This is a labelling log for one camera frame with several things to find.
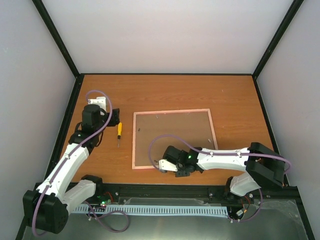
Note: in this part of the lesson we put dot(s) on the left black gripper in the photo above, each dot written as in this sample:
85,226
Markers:
114,119

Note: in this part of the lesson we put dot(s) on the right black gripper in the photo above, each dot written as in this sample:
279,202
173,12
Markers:
182,174

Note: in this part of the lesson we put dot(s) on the yellow handled screwdriver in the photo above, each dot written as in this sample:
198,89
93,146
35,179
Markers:
119,133

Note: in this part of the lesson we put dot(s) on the pink picture frame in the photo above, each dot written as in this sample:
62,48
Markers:
154,131

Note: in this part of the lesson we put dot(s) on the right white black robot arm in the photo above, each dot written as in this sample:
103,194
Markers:
260,167

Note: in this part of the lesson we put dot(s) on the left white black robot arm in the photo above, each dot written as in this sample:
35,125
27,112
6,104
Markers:
49,205

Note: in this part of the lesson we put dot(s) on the small green lit circuit board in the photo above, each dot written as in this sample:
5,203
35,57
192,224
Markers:
104,201

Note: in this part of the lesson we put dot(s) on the steel front plate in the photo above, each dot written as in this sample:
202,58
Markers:
277,220

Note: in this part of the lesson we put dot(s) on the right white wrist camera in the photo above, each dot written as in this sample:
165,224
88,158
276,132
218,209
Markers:
164,165

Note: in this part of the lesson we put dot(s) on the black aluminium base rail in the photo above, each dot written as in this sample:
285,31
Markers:
213,194

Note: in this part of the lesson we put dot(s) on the light blue slotted cable duct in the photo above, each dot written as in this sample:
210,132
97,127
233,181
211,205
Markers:
164,210

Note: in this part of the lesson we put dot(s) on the left black corner post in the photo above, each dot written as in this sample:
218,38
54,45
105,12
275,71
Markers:
47,20

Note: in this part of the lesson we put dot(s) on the black corner post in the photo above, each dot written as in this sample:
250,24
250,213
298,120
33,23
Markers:
283,26
47,20

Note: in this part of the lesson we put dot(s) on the right black corner post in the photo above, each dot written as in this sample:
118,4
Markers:
283,26

